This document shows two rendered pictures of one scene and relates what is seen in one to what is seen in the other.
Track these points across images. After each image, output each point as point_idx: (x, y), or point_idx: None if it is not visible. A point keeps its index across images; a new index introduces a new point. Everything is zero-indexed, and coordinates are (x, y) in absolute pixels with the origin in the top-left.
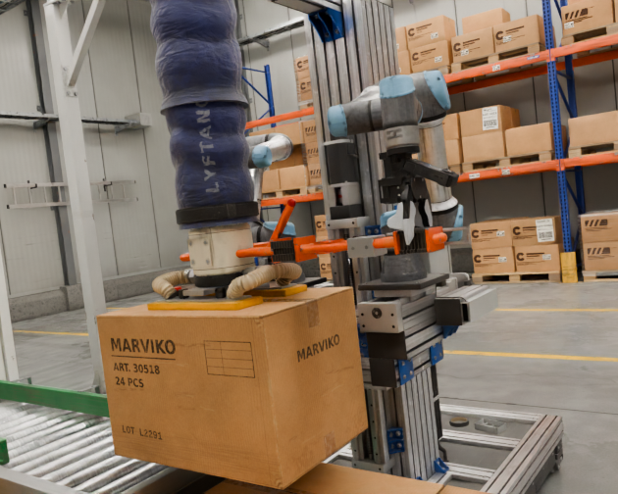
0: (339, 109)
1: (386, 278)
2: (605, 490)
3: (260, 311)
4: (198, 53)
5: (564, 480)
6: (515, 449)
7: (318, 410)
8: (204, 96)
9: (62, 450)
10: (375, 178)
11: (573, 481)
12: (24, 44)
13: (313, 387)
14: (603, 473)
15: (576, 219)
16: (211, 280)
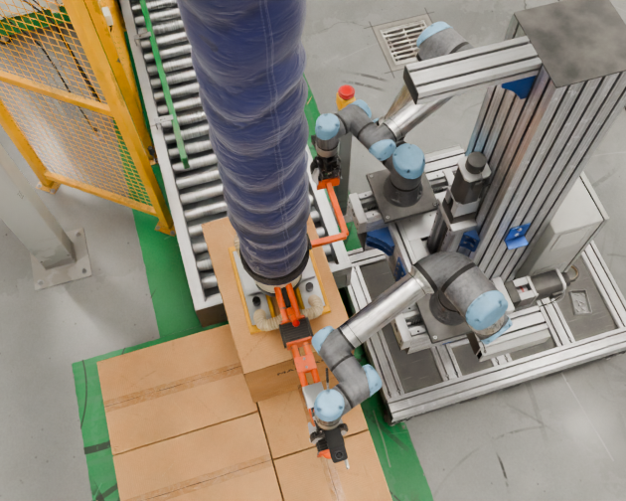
0: (318, 346)
1: (429, 303)
2: (610, 404)
3: (253, 357)
4: (243, 218)
5: (599, 370)
6: (554, 349)
7: (294, 381)
8: (247, 237)
9: None
10: (491, 216)
11: (603, 376)
12: None
13: (291, 377)
14: None
15: None
16: (256, 285)
